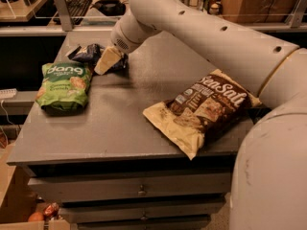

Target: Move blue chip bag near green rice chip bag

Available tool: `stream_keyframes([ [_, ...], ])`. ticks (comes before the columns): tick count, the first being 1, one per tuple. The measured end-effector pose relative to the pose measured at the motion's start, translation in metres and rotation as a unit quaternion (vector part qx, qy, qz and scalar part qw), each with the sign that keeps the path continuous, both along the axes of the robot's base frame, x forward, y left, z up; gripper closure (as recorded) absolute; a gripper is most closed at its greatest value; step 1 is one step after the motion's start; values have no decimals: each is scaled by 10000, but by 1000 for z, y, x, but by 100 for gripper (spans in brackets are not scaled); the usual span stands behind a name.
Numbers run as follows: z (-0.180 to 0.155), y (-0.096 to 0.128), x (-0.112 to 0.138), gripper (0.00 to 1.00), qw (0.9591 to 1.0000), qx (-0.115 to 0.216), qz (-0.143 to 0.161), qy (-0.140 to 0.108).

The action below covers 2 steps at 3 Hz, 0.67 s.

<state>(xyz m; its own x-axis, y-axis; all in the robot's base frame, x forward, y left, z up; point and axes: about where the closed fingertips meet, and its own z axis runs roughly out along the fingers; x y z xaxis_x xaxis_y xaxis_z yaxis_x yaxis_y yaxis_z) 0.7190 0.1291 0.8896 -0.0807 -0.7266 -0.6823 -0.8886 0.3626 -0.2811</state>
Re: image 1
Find middle drawer knob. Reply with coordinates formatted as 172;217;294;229
140;211;149;221

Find red snack wrapper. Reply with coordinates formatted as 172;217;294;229
43;202;59;218

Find green rice chip bag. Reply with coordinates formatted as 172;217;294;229
35;62;92;112

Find grey drawer cabinet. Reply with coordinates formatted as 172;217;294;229
8;33;253;230

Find drawer knob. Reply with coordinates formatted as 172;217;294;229
137;185;147;196
140;211;149;221

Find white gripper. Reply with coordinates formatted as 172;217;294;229
94;7;160;75

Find left metal bracket post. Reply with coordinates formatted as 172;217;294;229
54;0;74;32

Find black keyboard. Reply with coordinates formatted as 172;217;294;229
55;0;93;25

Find orange fruit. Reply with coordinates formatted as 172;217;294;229
28;212;44;222

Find black headphones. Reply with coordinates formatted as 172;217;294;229
93;0;126;16

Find blue chip bag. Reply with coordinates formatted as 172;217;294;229
66;43;129;72

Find small jar with face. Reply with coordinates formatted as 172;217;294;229
209;3;220;15

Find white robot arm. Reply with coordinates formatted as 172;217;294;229
111;0;307;230

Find top drawer knob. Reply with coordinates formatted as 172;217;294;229
137;185;147;196

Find brown sea salt chip bag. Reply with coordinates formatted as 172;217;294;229
143;70;261;160

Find white power strip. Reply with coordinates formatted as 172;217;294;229
0;88;17;100

